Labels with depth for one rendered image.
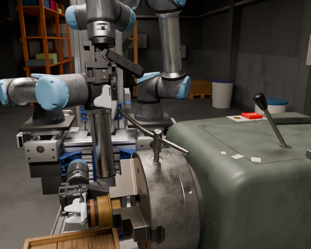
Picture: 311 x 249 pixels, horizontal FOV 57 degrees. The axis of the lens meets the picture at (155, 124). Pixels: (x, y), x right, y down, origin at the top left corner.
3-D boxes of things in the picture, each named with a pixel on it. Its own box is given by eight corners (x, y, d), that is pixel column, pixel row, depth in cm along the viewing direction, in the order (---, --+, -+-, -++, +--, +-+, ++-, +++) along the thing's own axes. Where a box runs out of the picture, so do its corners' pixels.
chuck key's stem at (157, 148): (161, 168, 78) (164, 131, 73) (155, 171, 77) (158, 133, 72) (155, 164, 80) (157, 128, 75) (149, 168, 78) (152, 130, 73)
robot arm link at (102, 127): (97, 71, 114) (111, 187, 123) (71, 73, 107) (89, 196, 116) (114, 69, 106) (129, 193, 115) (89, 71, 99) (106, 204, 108)
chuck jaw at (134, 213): (151, 201, 80) (163, 224, 69) (151, 218, 81) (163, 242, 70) (111, 207, 77) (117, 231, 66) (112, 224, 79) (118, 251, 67)
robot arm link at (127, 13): (109, 9, 95) (89, -2, 85) (139, 8, 91) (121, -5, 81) (107, 33, 96) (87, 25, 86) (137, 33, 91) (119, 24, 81)
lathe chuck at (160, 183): (152, 205, 106) (157, 130, 91) (180, 284, 79) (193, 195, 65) (128, 208, 104) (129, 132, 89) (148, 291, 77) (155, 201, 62)
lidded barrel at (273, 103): (290, 140, 470) (295, 103, 453) (259, 142, 464) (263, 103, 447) (273, 131, 519) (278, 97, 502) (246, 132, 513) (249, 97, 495)
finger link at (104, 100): (95, 119, 78) (93, 86, 78) (117, 118, 80) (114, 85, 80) (96, 119, 75) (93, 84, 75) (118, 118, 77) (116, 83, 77)
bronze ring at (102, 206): (117, 186, 85) (85, 190, 82) (122, 202, 76) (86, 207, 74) (118, 214, 87) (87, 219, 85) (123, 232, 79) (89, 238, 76)
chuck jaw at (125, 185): (145, 194, 87) (140, 155, 90) (148, 192, 82) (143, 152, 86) (108, 199, 84) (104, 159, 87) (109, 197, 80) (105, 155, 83)
